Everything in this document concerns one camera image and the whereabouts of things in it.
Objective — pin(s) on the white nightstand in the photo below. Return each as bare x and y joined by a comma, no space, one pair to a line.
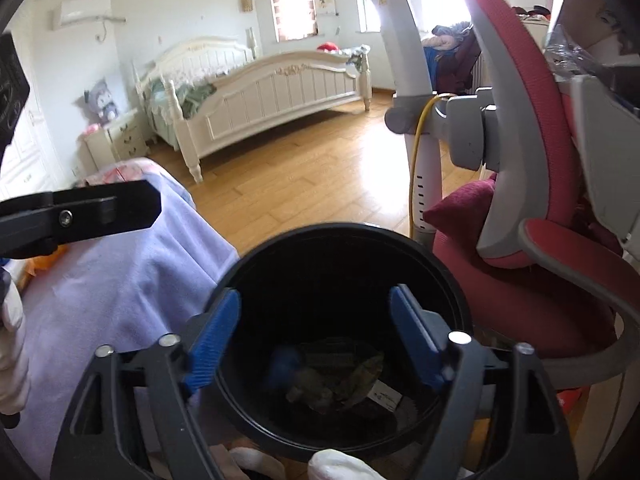
119,140

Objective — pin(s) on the white-gloved right hand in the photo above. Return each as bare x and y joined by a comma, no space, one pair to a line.
323,465

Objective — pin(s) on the clothes pile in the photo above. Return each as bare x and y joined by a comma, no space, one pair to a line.
451,53

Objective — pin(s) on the white-gloved left hand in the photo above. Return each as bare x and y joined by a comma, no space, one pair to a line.
15,382

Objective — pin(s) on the white dresser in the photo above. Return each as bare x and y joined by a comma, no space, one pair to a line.
536,21

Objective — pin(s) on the white wooden bed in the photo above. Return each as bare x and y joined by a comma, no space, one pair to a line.
205,94

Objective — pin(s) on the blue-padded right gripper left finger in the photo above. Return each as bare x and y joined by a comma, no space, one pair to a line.
206,339

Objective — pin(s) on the orange plastic wrapper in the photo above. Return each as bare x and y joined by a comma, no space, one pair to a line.
41,264

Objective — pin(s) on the red office chair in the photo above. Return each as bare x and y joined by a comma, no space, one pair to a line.
538,246

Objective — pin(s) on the white air conditioner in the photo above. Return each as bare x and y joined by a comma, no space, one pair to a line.
75,12

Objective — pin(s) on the black trash bin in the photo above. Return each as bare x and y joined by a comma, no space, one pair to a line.
316,360

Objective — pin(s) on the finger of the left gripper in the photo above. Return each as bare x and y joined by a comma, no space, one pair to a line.
38,224

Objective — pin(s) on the grey plush toy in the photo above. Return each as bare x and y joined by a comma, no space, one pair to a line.
100,102

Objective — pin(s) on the red candy box front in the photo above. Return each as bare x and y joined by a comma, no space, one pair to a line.
120,172

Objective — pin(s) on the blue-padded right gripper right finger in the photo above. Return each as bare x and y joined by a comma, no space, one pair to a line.
423,334

